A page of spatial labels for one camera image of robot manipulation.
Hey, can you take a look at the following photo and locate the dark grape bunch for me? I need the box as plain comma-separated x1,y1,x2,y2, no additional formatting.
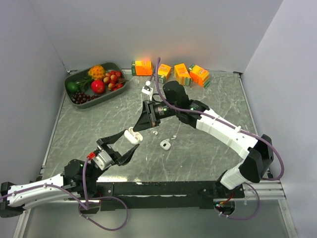
70,92,98,105

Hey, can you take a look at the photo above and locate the orange spiky fruit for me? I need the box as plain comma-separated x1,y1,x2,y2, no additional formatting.
88,65,106,81

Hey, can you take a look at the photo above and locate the grey fruit tray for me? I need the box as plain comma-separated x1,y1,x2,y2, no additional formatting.
64,62,128,109

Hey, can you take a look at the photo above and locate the white oval earbud case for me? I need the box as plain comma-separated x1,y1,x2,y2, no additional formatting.
124,127,143,145

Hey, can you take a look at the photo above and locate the green lime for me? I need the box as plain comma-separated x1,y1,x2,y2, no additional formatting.
66,82,80,94

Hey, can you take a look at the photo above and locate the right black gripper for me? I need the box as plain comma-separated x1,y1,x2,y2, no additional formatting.
133,100,179,132

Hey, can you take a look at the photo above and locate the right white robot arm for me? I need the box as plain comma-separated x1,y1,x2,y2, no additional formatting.
133,81,273,198

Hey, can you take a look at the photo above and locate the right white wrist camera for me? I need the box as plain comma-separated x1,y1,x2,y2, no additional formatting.
141,80,153,102

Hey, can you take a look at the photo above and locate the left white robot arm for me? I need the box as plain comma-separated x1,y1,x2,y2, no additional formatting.
0,128,143,218

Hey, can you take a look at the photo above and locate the red cherry bunch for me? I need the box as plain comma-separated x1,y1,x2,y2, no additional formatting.
103,70,127,91

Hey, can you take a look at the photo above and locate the red pomegranate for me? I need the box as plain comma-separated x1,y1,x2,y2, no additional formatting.
91,80,105,94

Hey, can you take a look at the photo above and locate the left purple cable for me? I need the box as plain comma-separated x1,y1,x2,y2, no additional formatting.
0,158,129,232

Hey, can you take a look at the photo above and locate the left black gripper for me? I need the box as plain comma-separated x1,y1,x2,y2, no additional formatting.
86,130,138,182

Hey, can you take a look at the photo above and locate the orange green box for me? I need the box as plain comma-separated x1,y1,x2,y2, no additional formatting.
173,63,192,86
157,63,172,84
188,64,211,88
131,60,153,76

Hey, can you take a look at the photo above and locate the white square charging case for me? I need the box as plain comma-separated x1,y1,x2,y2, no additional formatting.
159,140,171,151

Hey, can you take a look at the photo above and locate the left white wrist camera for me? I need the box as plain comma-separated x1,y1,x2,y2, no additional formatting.
87,150,114,171

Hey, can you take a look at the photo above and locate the green leafy sprig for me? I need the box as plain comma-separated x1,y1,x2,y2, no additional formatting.
75,76,94,92

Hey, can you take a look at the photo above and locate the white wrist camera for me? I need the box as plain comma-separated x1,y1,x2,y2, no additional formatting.
87,150,114,171
141,80,153,102

